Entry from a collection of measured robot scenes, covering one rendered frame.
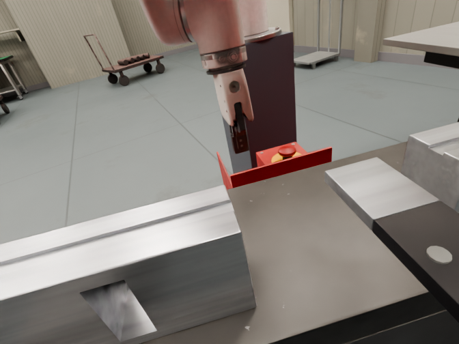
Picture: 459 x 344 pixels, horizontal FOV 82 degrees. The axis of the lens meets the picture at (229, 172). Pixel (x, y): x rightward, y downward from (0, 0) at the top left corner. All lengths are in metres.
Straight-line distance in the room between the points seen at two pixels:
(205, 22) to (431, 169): 0.37
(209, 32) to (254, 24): 0.31
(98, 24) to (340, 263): 7.96
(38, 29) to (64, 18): 0.62
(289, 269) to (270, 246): 0.03
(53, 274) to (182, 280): 0.08
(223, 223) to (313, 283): 0.12
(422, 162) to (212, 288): 0.21
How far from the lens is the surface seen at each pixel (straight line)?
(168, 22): 0.51
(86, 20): 8.07
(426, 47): 0.50
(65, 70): 8.15
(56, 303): 0.23
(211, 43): 0.49
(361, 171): 0.17
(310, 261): 0.28
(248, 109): 0.50
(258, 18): 0.79
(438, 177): 0.28
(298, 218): 0.32
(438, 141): 0.29
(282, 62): 0.80
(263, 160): 0.61
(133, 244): 0.20
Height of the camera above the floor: 1.10
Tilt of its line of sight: 33 degrees down
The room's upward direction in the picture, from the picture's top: 12 degrees counter-clockwise
